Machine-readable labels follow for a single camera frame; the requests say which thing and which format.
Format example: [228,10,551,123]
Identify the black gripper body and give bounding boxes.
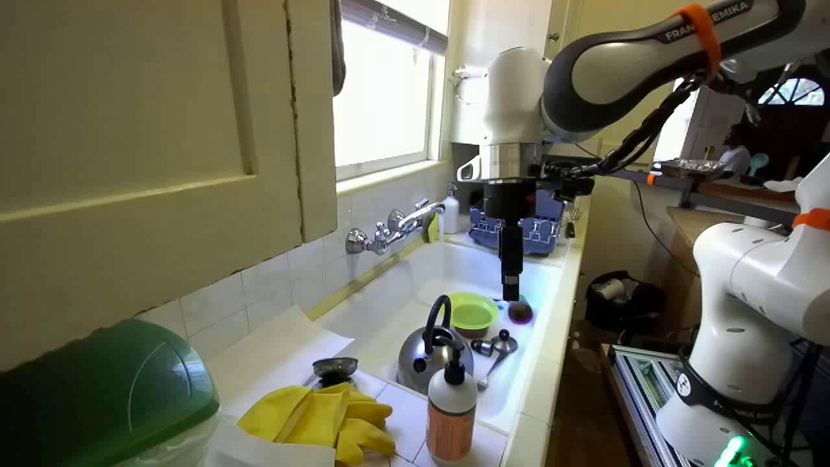
[477,176,539,232]

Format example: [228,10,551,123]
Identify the chrome tap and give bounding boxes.
[344,198,448,256]

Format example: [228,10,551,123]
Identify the blue dish rack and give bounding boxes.
[468,190,567,259]

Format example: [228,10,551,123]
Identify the dark purple cup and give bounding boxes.
[506,295,538,328]

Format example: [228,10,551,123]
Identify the small white bottle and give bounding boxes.
[439,195,461,235]

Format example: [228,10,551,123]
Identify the lime green bowl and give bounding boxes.
[445,290,500,341]

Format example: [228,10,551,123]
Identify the yellow green sponge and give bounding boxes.
[422,212,445,247]

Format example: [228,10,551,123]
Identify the metal measuring cups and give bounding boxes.
[471,329,522,392]

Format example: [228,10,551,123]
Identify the white ceramic sink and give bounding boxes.
[320,238,565,435]

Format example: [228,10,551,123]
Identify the black bag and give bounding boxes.
[584,271,670,338]

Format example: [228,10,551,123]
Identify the bright window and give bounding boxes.
[331,0,451,184]

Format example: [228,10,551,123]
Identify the orange soap pump bottle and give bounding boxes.
[425,341,481,467]

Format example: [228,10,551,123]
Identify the black sink strainer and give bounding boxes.
[311,355,360,390]

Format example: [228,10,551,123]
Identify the wooden table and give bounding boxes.
[647,152,830,228]

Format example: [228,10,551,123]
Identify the yellow rubber glove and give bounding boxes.
[331,412,400,467]
[237,381,383,446]

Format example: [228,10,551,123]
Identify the white crumpled cloth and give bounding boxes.
[202,418,338,467]

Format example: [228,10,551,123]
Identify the cream cabinet door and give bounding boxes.
[0,0,339,374]

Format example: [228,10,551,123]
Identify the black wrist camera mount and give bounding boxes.
[534,158,599,199]

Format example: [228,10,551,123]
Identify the steel kettle black handle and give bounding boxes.
[395,294,477,398]

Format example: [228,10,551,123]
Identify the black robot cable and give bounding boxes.
[595,72,722,180]

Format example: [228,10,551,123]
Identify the orange strap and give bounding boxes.
[675,2,726,72]
[790,204,830,233]

